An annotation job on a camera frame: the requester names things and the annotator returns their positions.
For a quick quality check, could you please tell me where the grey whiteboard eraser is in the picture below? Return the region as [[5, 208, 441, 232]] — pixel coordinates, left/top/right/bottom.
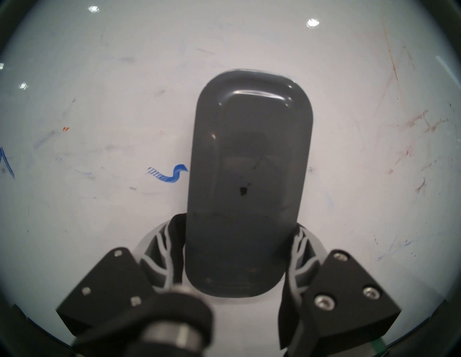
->
[[184, 69, 314, 298]]

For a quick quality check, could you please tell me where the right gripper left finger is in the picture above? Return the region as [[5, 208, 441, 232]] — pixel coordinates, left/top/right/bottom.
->
[[56, 213, 215, 357]]

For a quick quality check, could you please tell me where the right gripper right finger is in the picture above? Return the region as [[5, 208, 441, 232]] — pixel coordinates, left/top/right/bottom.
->
[[279, 223, 402, 357]]

